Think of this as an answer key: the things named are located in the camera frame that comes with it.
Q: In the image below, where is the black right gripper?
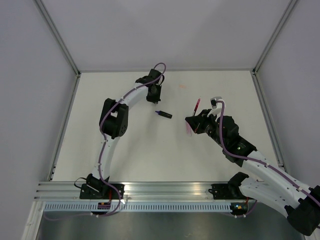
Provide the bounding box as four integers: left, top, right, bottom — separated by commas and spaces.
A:
186, 108, 227, 148

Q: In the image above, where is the red transparent pen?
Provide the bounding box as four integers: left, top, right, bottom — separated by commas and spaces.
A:
192, 97, 201, 117

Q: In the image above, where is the black purple highlighter pen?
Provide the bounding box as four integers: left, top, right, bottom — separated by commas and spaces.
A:
155, 110, 173, 119

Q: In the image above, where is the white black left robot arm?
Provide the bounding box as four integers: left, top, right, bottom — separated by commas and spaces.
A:
79, 68, 165, 200

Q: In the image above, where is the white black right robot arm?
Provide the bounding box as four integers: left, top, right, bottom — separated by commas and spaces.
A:
185, 109, 320, 236

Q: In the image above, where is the orange transparent pen cap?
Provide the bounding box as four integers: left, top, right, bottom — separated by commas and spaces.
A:
179, 84, 187, 89

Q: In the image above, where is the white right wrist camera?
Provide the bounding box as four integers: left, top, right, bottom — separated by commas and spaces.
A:
207, 96, 224, 117

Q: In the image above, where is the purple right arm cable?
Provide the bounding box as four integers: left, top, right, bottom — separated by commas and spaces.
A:
216, 99, 320, 208

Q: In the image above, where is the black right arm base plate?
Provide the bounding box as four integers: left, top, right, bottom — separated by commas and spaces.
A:
208, 183, 235, 200

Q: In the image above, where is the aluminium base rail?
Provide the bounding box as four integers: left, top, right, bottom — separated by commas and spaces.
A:
34, 181, 246, 202

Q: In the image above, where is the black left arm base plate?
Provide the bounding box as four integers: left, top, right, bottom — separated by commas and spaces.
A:
79, 183, 125, 200

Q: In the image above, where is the aluminium frame post left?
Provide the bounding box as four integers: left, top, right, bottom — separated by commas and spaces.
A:
33, 0, 81, 77

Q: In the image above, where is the aluminium frame post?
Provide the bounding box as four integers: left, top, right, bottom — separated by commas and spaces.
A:
33, 0, 81, 77
251, 0, 300, 76

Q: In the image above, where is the aluminium frame post right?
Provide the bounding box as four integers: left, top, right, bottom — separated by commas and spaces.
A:
251, 0, 300, 76

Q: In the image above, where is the white slotted cable duct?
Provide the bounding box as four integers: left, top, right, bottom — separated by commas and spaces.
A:
44, 201, 232, 213

